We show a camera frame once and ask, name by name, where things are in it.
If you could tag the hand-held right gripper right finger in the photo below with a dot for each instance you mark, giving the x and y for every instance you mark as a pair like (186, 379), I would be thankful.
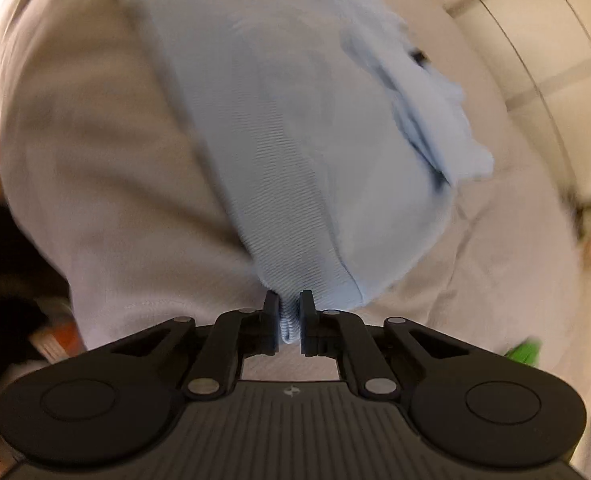
(306, 325)

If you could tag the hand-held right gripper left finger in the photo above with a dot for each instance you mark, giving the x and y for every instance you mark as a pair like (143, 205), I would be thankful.
(272, 325)

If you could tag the light blue garment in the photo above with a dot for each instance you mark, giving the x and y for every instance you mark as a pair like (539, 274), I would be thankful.
(300, 125)

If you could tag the white bed sheet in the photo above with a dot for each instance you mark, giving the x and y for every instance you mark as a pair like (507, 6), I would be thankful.
(105, 185)

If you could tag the green garment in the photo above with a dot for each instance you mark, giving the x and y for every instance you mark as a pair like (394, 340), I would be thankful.
(524, 351)

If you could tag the cream wardrobe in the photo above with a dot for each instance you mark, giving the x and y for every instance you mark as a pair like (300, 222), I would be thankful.
(545, 60)

